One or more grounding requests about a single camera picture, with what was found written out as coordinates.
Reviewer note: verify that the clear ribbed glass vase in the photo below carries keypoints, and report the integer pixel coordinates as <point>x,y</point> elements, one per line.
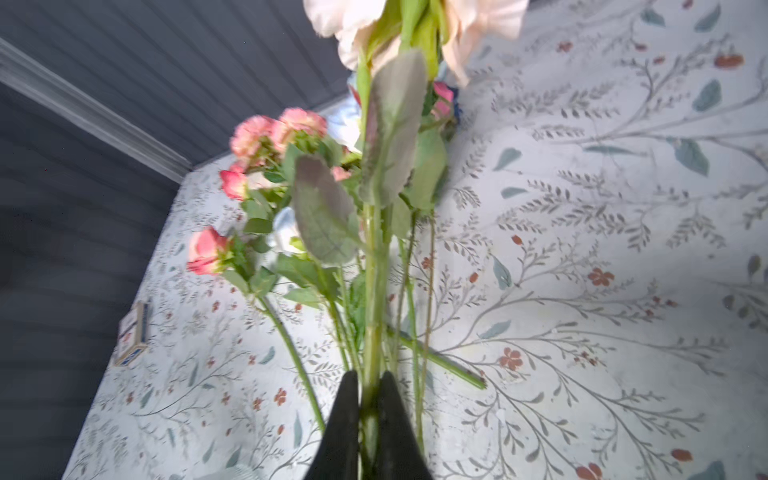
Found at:
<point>236,472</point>

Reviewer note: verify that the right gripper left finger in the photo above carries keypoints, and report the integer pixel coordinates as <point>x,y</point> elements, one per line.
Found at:
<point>337,455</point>

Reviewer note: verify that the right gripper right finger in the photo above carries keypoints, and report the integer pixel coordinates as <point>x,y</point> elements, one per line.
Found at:
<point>398,455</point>

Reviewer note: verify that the pile of artificial flowers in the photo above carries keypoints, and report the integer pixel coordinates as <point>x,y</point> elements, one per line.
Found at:
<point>271,246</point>

